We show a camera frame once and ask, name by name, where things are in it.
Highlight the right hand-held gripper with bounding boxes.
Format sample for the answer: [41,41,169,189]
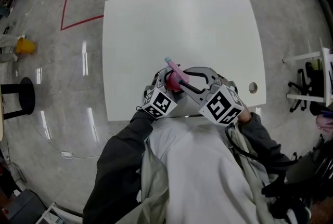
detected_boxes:
[179,66,245,125]

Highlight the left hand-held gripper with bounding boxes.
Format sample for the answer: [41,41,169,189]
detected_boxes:
[141,67,187,121]

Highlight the pink round container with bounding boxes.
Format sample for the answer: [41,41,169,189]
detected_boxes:
[166,72,183,93]

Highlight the pink spray bottle cap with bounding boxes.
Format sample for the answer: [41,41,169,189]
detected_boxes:
[164,56,190,86]

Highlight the person's right forearm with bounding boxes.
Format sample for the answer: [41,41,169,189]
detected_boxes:
[238,111,291,167]

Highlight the person's left forearm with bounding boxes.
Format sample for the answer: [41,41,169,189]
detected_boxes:
[82,111,155,224]

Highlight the person's right hand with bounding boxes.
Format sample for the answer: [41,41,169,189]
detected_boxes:
[219,76,252,123]

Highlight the person's torso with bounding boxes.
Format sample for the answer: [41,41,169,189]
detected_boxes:
[137,116,287,224]

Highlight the black office chair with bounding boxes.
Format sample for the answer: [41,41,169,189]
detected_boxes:
[288,61,326,113]

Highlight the white desk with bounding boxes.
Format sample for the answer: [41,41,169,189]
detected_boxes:
[282,47,333,107]

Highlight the pink rounded object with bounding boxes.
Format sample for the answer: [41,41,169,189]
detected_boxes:
[315,111,333,133]

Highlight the black seat chair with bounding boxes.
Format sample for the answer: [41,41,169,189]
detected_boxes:
[261,137,333,219]

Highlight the yellow bucket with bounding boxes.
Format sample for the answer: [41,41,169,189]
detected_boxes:
[16,36,36,55]

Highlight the grey equipment case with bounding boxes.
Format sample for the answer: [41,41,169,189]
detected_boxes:
[0,189,48,224]

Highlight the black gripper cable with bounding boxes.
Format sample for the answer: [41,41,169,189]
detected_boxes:
[225,124,261,161]

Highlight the white floor cable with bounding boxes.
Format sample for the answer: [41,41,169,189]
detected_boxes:
[25,118,101,160]

